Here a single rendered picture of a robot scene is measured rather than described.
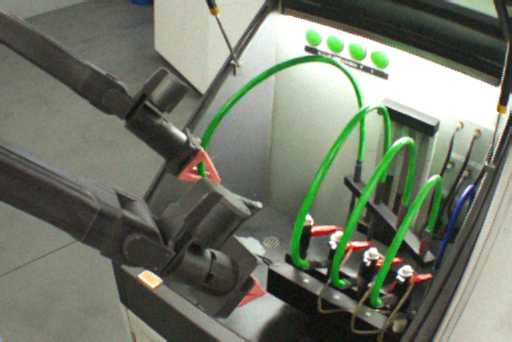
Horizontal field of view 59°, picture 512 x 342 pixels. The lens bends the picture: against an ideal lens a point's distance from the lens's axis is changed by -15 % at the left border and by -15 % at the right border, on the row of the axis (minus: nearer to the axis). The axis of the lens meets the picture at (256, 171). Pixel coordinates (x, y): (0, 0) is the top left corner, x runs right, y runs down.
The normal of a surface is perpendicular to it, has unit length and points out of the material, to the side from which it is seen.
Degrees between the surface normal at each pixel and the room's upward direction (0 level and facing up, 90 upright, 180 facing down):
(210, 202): 84
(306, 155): 90
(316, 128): 90
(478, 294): 76
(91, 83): 70
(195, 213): 85
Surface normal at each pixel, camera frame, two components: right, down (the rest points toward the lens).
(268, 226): 0.04, -0.84
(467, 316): -0.62, 0.19
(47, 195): 0.41, 0.38
